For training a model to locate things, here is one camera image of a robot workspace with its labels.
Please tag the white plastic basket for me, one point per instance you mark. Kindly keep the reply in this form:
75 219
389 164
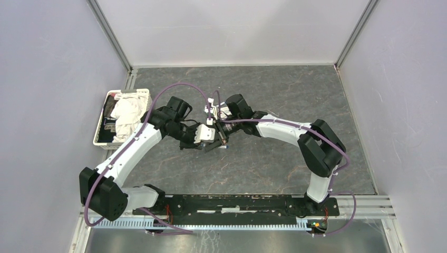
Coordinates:
105 131

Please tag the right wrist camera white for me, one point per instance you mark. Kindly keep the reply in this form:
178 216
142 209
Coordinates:
220 111

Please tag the white crumpled cloth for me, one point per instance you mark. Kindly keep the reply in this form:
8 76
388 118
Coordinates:
128 110

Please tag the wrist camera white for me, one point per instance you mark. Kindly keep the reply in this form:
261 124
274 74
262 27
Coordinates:
220 111
205 132

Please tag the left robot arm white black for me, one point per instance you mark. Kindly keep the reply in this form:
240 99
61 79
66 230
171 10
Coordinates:
101 189

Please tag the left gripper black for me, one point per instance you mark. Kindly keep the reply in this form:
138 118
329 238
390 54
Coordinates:
191 144

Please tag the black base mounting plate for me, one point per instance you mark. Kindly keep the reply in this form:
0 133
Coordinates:
241 209

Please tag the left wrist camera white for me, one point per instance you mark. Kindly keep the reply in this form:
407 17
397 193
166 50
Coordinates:
205 132

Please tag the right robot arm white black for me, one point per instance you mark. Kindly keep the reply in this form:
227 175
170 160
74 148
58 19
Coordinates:
321 148

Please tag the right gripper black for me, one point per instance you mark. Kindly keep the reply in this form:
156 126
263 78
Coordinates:
222 134

